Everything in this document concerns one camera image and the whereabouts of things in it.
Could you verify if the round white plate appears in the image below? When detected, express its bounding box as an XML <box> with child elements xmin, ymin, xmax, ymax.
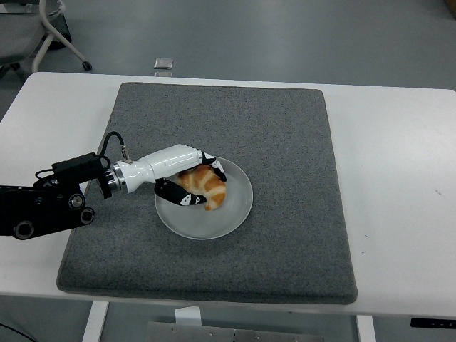
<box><xmin>155</xmin><ymin>155</ymin><xmax>254</xmax><ymax>241</ymax></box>

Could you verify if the grey metal plate with screws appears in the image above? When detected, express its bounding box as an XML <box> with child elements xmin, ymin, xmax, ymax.
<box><xmin>146</xmin><ymin>321</ymin><xmax>325</xmax><ymax>342</ymax></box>

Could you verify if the black table control panel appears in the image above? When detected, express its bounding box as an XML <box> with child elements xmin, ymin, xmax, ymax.
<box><xmin>410</xmin><ymin>317</ymin><xmax>456</xmax><ymax>329</ymax></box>

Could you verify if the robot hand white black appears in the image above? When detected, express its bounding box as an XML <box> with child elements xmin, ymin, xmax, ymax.
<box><xmin>123</xmin><ymin>143</ymin><xmax>228</xmax><ymax>207</ymax></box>

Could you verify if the croissant bread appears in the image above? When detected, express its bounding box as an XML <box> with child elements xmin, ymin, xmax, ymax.
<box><xmin>177</xmin><ymin>164</ymin><xmax>228</xmax><ymax>212</ymax></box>

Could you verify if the white table leg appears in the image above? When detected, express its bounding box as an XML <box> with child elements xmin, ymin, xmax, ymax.
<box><xmin>356</xmin><ymin>315</ymin><xmax>376</xmax><ymax>342</ymax></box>
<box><xmin>81</xmin><ymin>301</ymin><xmax>110</xmax><ymax>342</ymax></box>

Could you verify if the grey felt mat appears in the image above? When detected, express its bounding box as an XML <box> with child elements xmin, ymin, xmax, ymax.
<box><xmin>56</xmin><ymin>81</ymin><xmax>358</xmax><ymax>306</ymax></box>

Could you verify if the black floor cable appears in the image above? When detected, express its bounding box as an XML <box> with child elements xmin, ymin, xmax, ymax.
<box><xmin>0</xmin><ymin>322</ymin><xmax>33</xmax><ymax>342</ymax></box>

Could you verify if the grey office chair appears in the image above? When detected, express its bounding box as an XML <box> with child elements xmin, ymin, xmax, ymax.
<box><xmin>0</xmin><ymin>0</ymin><xmax>93</xmax><ymax>80</ymax></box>

